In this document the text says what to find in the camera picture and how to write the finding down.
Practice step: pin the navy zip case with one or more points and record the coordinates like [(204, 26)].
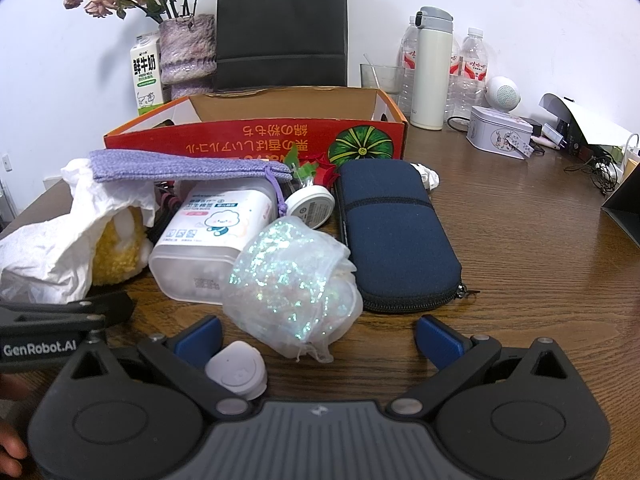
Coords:
[(395, 230)]

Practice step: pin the white round speaker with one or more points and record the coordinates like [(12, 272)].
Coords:
[(502, 94)]

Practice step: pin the pale patterned tin box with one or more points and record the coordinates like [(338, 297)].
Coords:
[(492, 132)]

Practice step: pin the wooden desktop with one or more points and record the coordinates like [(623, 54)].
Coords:
[(525, 260)]

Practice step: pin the purple mottled vase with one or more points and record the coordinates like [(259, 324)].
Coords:
[(187, 50)]

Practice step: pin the white tissue paper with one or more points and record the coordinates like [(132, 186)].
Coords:
[(45, 255)]

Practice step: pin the patterned paper tag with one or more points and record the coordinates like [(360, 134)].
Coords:
[(520, 146)]

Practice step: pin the white wall socket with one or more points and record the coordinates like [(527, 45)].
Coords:
[(5, 162)]

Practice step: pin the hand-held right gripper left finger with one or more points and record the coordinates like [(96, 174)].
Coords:
[(197, 337)]

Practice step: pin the clear water bottle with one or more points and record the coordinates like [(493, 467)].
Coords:
[(454, 87), (473, 75), (407, 60)]

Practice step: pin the white green milk carton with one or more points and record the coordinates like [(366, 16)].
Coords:
[(146, 77)]

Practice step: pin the black angled stand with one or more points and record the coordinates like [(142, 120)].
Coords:
[(627, 215)]

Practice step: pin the person's left hand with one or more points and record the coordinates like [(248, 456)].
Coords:
[(10, 452)]

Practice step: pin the small crumpled tissue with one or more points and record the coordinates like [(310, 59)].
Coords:
[(429, 177)]

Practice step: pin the purple knitted pouch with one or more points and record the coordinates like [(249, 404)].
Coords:
[(175, 165)]

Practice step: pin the glittery organza bag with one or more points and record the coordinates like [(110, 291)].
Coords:
[(285, 285)]

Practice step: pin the red cardboard box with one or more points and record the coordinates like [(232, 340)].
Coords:
[(225, 136)]

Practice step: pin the red artificial rose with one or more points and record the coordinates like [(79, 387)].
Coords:
[(325, 172)]

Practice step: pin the black paper bag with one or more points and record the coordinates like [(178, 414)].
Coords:
[(280, 20)]

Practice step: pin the white plastic wipes container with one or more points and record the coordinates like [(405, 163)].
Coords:
[(200, 230)]

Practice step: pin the pink pen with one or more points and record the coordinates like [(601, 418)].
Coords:
[(547, 142)]

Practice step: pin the white open booklet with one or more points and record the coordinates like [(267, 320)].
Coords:
[(595, 125)]

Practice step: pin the white round jar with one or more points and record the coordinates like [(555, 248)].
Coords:
[(310, 207)]

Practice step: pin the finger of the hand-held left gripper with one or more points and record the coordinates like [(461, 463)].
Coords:
[(95, 310)]

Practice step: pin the white thermos bottle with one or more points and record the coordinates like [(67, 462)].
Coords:
[(430, 75)]

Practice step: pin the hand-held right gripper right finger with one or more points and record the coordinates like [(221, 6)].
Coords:
[(440, 340)]

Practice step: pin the white stirring stick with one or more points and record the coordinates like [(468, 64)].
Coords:
[(371, 71)]

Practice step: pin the yellow plush toy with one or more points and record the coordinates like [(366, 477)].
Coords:
[(117, 255)]

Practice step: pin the clear glass cup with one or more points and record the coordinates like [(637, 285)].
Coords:
[(384, 84)]

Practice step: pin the small white rounded device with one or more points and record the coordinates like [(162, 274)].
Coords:
[(235, 370)]

